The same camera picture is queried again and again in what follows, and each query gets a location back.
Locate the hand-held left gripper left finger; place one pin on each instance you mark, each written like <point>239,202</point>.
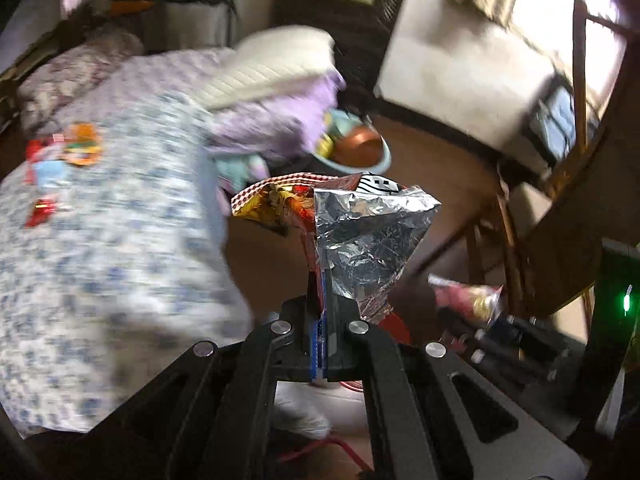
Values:
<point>295,350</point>

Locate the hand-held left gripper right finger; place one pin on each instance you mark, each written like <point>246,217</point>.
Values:
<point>342,355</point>

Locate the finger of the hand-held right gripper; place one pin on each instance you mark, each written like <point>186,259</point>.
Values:
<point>545,335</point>
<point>515,355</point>

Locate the pink red snack wrapper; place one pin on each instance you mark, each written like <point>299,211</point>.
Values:
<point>465,300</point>

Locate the red yellow foil snack bag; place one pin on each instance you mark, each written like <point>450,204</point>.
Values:
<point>370,230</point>

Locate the dark wooden furniture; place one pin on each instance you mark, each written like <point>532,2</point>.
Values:
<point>565,240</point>

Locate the teal cloth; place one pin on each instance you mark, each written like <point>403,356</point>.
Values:
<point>240,170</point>

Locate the pale green basin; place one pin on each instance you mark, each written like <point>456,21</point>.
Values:
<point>385,155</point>

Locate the blue floral bedsheet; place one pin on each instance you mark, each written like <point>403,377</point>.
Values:
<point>100,260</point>

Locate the purple floral sheet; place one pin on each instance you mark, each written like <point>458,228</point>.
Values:
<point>260,125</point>

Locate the white quilted pillow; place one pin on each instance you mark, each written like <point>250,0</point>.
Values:
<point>270,65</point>

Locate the orange plastic bag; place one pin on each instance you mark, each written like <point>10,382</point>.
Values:
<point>82,145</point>

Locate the light blue packet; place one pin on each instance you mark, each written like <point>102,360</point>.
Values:
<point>51,174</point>

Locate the folded purple floral quilt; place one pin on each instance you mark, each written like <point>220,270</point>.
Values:
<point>75,70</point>

